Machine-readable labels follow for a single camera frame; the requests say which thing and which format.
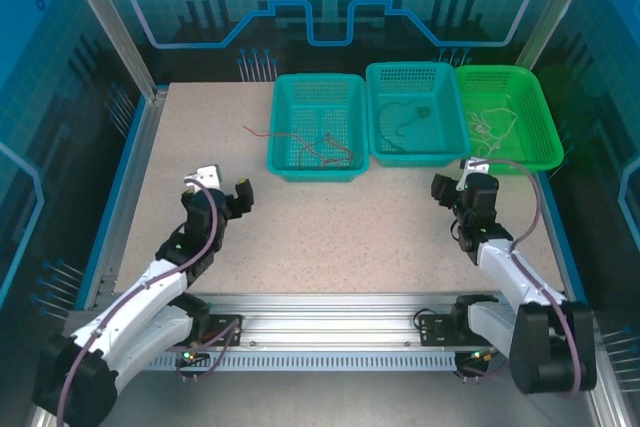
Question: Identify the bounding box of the thin red cable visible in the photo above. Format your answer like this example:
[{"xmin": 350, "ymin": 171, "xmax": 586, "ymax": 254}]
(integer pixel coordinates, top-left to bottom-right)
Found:
[
  {"xmin": 298, "ymin": 132, "xmax": 354, "ymax": 171},
  {"xmin": 242, "ymin": 125, "xmax": 354, "ymax": 161}
]

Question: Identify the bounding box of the thin white cable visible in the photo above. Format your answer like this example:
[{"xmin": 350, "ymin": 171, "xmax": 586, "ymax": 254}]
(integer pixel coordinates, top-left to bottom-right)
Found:
[{"xmin": 465, "ymin": 105, "xmax": 520, "ymax": 157}]

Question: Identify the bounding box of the aluminium frame post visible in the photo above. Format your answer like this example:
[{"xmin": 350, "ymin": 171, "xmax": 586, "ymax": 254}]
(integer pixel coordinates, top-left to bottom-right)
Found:
[
  {"xmin": 53, "ymin": 0, "xmax": 170, "ymax": 104},
  {"xmin": 513, "ymin": 0, "xmax": 605, "ymax": 74}
]

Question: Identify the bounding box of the slotted cable duct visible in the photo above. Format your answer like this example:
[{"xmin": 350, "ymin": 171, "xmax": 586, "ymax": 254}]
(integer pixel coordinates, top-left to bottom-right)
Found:
[{"xmin": 149, "ymin": 351, "xmax": 464, "ymax": 373}]

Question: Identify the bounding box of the thin green cable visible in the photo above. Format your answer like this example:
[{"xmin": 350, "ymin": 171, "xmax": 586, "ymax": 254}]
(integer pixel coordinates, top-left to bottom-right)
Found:
[{"xmin": 375, "ymin": 100, "xmax": 437, "ymax": 154}]

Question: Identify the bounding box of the green plastic mesh basket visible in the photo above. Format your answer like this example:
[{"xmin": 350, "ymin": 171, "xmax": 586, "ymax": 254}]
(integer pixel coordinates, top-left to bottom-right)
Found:
[{"xmin": 452, "ymin": 64, "xmax": 565, "ymax": 176}]

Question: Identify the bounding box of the teal plastic mesh basket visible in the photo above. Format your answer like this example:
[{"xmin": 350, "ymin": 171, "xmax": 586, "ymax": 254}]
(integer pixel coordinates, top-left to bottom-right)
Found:
[
  {"xmin": 364, "ymin": 61, "xmax": 472, "ymax": 169},
  {"xmin": 264, "ymin": 73, "xmax": 371, "ymax": 184}
]

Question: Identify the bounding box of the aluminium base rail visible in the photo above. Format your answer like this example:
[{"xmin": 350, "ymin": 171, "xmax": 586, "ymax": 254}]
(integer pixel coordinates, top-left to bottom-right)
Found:
[{"xmin": 169, "ymin": 290, "xmax": 524, "ymax": 356}]

